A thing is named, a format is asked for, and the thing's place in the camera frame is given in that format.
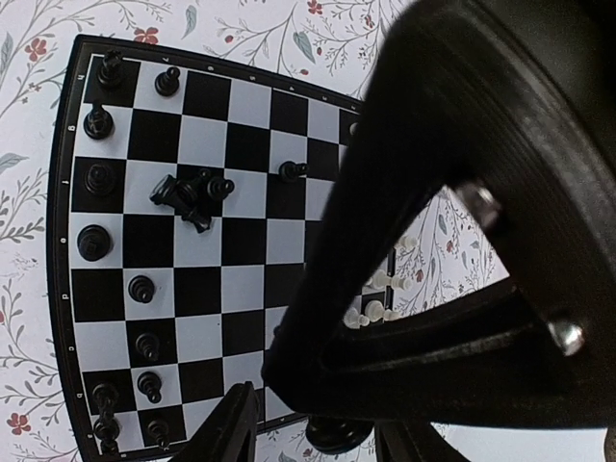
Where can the black chess rook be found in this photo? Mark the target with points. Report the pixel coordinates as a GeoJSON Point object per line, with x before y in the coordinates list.
{"type": "Point", "coordinates": [336, 436]}

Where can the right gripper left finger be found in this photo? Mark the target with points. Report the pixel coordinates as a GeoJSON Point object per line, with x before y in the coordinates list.
{"type": "Point", "coordinates": [229, 433]}

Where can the black and grey chessboard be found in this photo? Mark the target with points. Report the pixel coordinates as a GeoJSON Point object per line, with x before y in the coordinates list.
{"type": "Point", "coordinates": [148, 111]}

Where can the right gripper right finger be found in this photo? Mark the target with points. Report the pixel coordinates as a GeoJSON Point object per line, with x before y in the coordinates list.
{"type": "Point", "coordinates": [412, 442]}

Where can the black chess knight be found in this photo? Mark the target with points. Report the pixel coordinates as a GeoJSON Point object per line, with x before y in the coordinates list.
{"type": "Point", "coordinates": [290, 171]}

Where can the floral patterned table mat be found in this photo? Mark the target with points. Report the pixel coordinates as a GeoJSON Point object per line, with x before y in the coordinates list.
{"type": "Point", "coordinates": [328, 43]}

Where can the black chess pawn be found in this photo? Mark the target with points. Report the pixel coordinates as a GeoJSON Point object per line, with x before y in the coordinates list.
{"type": "Point", "coordinates": [150, 385]}
{"type": "Point", "coordinates": [141, 289]}

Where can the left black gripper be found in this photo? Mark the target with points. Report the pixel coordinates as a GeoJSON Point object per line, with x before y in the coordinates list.
{"type": "Point", "coordinates": [506, 102]}

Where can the row of white chess pieces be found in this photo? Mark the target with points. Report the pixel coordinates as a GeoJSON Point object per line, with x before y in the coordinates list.
{"type": "Point", "coordinates": [373, 304]}

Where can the pile of black chess pieces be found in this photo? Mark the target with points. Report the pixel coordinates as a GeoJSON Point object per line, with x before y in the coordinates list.
{"type": "Point", "coordinates": [185, 196]}

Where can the black chess piece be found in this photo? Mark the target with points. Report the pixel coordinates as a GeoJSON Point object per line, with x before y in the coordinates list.
{"type": "Point", "coordinates": [100, 180]}

